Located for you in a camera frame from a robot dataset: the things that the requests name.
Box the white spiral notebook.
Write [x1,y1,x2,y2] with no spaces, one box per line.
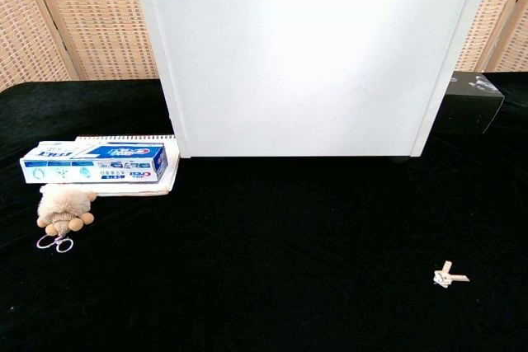
[76,134,182,197]

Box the white cabinet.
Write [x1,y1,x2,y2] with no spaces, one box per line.
[128,0,500,163]

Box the black velvet tablecloth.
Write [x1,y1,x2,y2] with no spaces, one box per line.
[0,71,528,352]

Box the blue white toothpaste box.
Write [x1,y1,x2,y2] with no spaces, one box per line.
[19,140,169,185]

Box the black cardboard box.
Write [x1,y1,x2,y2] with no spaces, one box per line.
[432,71,506,134]

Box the small wooden clothespin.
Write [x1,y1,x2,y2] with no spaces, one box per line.
[432,260,471,288]

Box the woven rattan folding screen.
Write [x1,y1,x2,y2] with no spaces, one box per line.
[453,0,528,73]
[0,0,160,92]

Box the beige plush keychain with rings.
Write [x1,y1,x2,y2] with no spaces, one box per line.
[35,184,98,253]

